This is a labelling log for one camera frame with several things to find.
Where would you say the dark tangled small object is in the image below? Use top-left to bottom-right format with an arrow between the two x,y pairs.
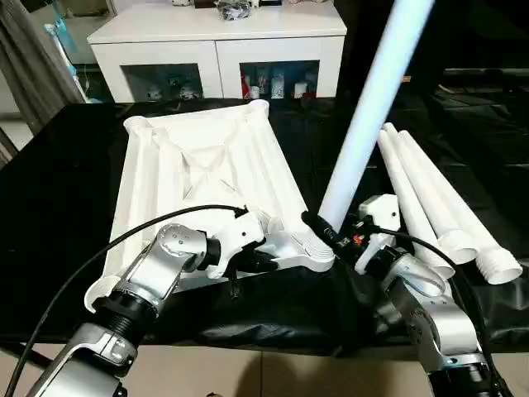
215,0 -> 259,22

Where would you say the light blue plastic item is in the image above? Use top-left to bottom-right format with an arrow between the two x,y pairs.
45,0 -> 92,100

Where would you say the white plastic table leg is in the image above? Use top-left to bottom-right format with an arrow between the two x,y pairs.
395,130 -> 524,287
376,124 -> 457,280
306,0 -> 435,259
382,122 -> 480,265

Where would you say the black mat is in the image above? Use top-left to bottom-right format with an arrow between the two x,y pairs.
0,98 -> 529,358

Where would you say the white plastic table top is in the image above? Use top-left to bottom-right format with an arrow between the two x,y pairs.
85,99 -> 337,303

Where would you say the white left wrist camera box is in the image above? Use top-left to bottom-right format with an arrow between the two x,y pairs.
208,213 -> 267,280

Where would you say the white cabinet with glass doors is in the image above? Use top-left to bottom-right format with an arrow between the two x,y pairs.
87,0 -> 348,104

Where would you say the grey curtain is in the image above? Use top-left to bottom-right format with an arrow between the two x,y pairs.
0,0 -> 88,133

